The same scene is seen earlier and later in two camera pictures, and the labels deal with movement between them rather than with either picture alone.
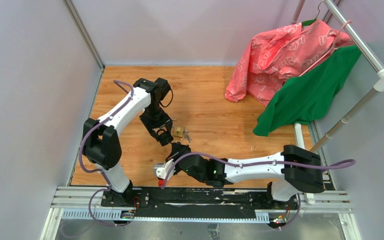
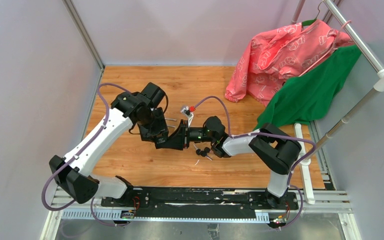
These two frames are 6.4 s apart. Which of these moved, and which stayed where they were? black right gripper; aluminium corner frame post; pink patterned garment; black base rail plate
Moved: black right gripper
Stayed: aluminium corner frame post; black base rail plate; pink patterned garment
